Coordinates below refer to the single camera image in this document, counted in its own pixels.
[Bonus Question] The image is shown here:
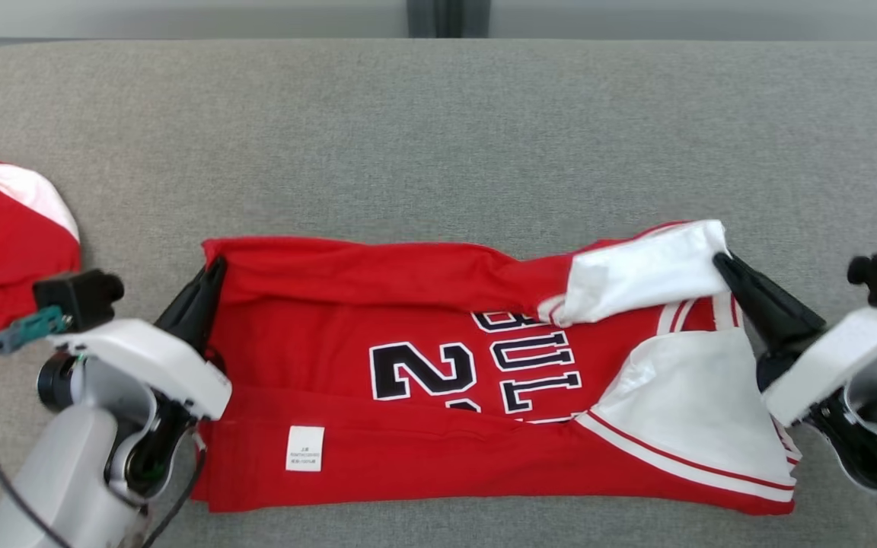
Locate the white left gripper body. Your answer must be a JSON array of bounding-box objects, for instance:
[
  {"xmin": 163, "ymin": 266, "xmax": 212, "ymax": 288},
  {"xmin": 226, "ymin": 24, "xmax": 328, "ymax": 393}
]
[{"xmin": 37, "ymin": 318, "xmax": 233, "ymax": 422}]

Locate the red basketball jersey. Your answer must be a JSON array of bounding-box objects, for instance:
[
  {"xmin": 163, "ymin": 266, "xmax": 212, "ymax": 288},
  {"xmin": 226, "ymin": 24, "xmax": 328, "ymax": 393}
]
[{"xmin": 191, "ymin": 219, "xmax": 803, "ymax": 517}]

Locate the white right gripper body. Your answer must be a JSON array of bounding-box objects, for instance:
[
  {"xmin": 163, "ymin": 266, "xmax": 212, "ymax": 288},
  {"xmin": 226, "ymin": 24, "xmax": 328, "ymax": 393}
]
[{"xmin": 761, "ymin": 308, "xmax": 877, "ymax": 428}]

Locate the left cable with teal plug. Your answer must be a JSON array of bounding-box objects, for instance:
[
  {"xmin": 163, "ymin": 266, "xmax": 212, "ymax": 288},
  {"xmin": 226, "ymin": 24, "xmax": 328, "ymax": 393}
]
[{"xmin": 0, "ymin": 306, "xmax": 74, "ymax": 548}]

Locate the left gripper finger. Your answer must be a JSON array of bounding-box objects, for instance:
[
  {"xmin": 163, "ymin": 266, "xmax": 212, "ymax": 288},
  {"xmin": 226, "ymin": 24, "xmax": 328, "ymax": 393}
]
[{"xmin": 153, "ymin": 256, "xmax": 228, "ymax": 356}]

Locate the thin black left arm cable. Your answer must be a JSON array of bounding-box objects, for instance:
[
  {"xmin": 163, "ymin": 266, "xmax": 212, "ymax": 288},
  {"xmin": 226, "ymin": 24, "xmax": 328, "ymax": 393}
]
[{"xmin": 142, "ymin": 445, "xmax": 207, "ymax": 548}]

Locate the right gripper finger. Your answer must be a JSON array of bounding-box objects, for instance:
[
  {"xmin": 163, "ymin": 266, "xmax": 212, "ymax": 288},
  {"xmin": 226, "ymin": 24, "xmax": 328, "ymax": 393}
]
[{"xmin": 712, "ymin": 251, "xmax": 829, "ymax": 362}]

